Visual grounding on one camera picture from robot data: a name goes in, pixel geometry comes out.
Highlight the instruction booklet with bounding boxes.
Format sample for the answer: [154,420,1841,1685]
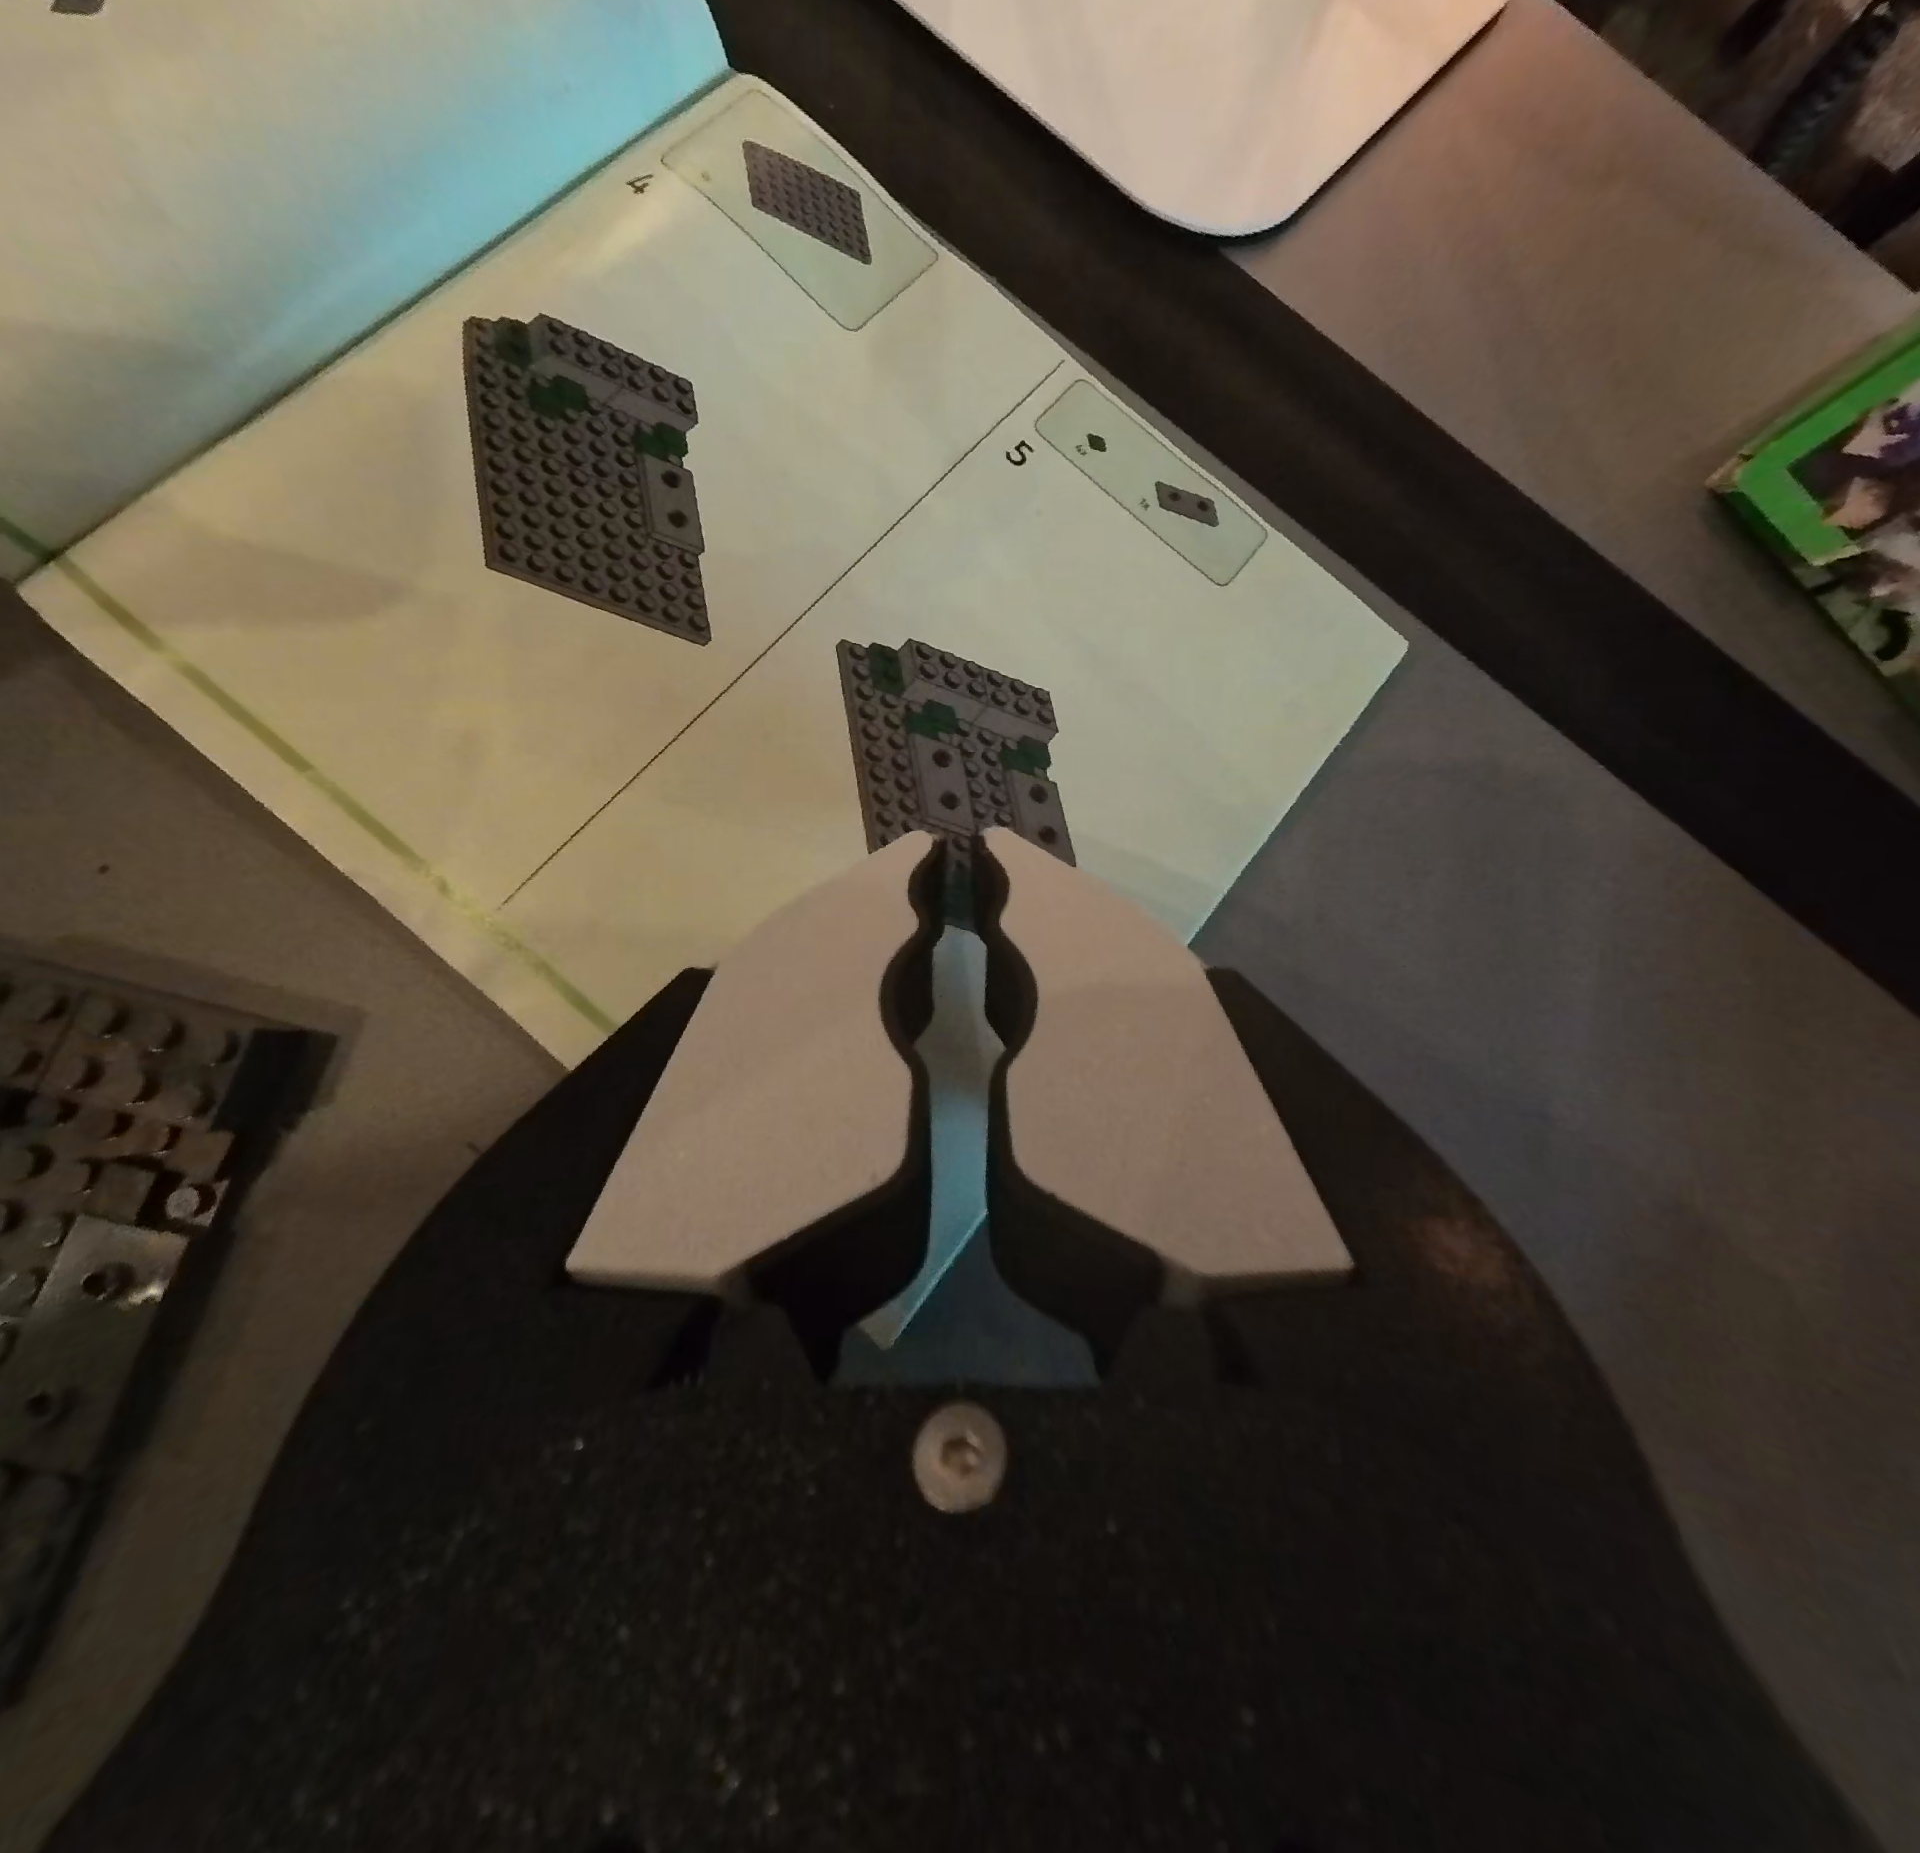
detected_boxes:
[0,0,1412,1074]

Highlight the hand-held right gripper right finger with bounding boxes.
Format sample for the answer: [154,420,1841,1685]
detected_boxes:
[976,828,1355,1306]

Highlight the green toy box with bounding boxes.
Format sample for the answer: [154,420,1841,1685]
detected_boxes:
[1711,316,1920,714]

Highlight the grey studded building baseplate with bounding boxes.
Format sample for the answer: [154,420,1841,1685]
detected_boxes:
[0,941,364,1720]

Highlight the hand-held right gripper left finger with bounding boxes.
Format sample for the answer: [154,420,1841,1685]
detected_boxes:
[565,830,969,1306]

